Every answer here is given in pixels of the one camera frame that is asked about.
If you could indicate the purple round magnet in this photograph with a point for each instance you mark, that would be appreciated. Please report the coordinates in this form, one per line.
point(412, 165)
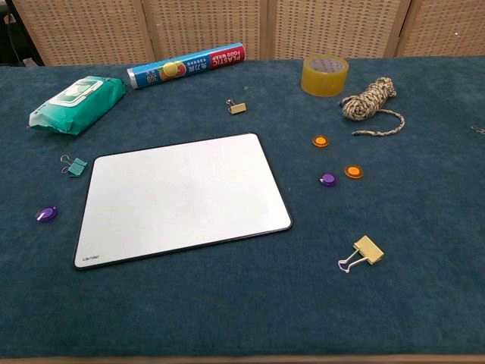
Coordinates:
point(46, 214)
point(328, 179)

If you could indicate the rattan folding screen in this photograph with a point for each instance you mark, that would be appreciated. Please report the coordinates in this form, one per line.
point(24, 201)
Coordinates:
point(212, 26)

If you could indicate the small gold binder clip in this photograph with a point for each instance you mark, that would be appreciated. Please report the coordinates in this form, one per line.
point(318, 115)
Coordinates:
point(238, 108)

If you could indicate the green binder clip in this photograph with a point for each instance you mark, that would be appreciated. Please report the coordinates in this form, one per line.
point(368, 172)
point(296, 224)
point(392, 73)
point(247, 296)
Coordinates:
point(77, 167)

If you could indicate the orange round magnet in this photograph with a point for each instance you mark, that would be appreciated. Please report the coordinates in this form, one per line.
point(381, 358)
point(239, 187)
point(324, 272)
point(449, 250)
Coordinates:
point(320, 141)
point(353, 171)

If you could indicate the large gold binder clip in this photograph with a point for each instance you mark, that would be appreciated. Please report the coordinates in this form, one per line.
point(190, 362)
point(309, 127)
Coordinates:
point(369, 248)

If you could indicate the yellow packing tape roll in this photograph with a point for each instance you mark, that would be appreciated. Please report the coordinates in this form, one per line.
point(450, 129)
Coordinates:
point(322, 83)

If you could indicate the white board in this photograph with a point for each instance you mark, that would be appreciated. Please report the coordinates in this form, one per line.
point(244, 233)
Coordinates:
point(182, 197)

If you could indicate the dark teal table cloth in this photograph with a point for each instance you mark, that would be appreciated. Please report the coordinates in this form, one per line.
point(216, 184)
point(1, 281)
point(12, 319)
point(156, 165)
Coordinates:
point(242, 311)

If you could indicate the blue plastic food wrap roll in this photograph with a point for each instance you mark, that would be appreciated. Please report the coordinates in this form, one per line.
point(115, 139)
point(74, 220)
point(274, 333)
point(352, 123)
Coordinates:
point(189, 66)

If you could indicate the green wet wipes pack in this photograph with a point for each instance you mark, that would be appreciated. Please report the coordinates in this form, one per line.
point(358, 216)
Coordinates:
point(76, 104)

